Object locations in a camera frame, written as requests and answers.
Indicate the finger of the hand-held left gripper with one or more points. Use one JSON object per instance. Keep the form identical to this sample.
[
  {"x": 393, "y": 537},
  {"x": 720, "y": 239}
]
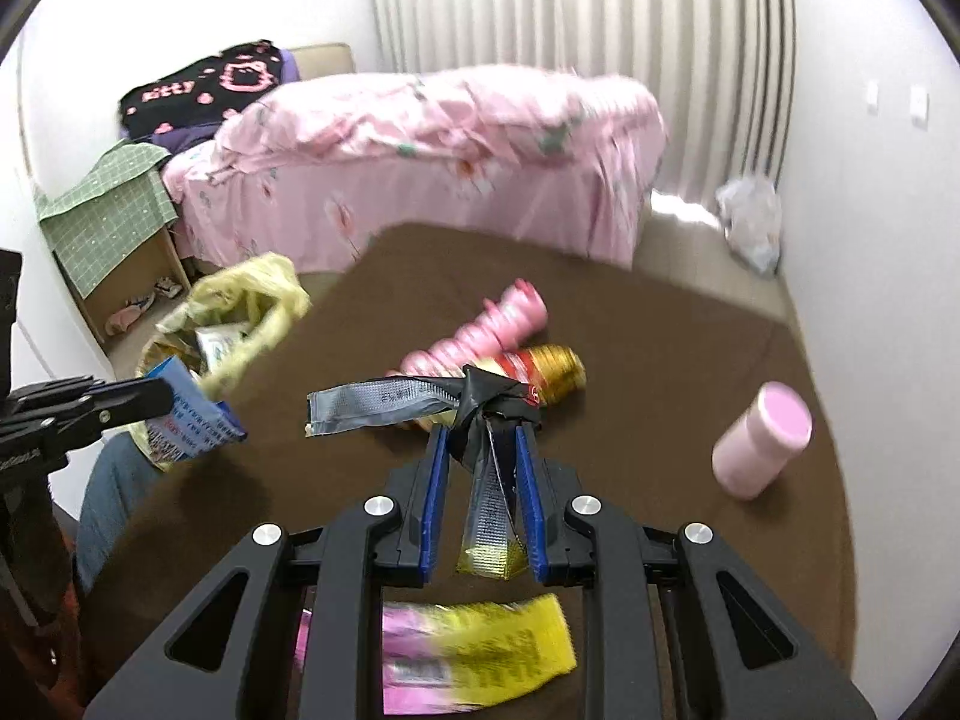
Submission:
[
  {"x": 52, "y": 427},
  {"x": 135, "y": 397}
]

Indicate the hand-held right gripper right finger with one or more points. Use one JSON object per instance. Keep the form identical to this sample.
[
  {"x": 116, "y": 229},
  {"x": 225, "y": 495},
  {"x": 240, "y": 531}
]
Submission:
[{"x": 534, "y": 517}]

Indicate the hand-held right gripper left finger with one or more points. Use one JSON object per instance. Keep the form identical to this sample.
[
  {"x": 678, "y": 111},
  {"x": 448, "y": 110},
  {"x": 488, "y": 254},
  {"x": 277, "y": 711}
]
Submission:
[{"x": 431, "y": 510}]

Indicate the blue and white packet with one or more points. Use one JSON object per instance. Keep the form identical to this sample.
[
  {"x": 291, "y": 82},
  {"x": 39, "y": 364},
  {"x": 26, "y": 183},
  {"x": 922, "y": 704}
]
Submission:
[{"x": 195, "y": 412}]

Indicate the black and silver wrapper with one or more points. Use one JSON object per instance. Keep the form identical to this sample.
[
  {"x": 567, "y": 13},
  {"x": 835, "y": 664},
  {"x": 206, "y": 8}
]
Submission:
[{"x": 375, "y": 401}]

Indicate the yellow plastic bag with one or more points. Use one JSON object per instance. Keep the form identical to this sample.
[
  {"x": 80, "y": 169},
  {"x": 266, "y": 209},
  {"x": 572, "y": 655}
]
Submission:
[{"x": 262, "y": 292}]

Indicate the pink slipper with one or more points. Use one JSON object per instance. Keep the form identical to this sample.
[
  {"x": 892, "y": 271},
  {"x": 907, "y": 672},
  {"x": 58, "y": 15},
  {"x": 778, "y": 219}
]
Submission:
[{"x": 127, "y": 316}]

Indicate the person's leg in jeans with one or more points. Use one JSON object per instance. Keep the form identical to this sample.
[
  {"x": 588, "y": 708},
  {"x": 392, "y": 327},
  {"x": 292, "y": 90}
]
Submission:
[{"x": 112, "y": 510}]

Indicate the pink and yellow snack wrapper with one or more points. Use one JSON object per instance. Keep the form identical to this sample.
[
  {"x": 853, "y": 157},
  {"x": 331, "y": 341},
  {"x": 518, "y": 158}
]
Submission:
[{"x": 487, "y": 637}]

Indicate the wooden nightstand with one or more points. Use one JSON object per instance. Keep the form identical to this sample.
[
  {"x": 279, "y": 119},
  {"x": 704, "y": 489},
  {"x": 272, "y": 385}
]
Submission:
[{"x": 154, "y": 262}]

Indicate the red and gold wrapper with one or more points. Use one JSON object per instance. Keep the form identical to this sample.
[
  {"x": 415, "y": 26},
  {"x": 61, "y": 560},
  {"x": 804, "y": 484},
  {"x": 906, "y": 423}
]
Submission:
[{"x": 547, "y": 371}]

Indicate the green checked cloth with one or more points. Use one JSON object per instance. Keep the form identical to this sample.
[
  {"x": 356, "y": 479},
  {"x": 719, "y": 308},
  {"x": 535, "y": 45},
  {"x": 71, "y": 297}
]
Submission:
[{"x": 105, "y": 202}]

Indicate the pink ridged bottle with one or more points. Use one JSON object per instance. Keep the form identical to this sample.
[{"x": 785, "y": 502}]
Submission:
[{"x": 480, "y": 330}]

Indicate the pink cylindrical container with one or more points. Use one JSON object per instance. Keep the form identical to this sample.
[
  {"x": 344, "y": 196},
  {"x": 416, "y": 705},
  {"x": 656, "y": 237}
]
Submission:
[{"x": 757, "y": 442}]

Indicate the black Hello Kitty pillow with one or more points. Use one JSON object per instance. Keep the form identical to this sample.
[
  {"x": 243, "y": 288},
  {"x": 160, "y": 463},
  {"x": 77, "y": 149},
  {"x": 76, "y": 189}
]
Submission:
[{"x": 187, "y": 94}]

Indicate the pink bed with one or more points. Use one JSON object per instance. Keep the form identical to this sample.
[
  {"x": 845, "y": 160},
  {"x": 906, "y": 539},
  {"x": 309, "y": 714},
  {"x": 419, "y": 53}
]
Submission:
[{"x": 450, "y": 157}]

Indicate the white plastic bag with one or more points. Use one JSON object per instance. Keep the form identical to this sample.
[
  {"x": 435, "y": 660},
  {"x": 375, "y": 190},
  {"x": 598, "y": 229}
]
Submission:
[{"x": 750, "y": 221}]

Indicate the beige headboard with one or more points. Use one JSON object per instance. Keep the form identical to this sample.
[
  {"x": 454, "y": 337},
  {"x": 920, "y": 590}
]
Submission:
[{"x": 322, "y": 60}]

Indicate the white striped curtain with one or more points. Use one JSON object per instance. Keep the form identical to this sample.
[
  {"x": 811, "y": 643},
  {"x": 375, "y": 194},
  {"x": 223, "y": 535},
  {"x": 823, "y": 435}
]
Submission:
[{"x": 562, "y": 7}]

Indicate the white wall socket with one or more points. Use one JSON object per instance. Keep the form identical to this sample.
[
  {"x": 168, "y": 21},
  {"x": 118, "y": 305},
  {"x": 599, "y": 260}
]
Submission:
[
  {"x": 871, "y": 97},
  {"x": 918, "y": 105}
]

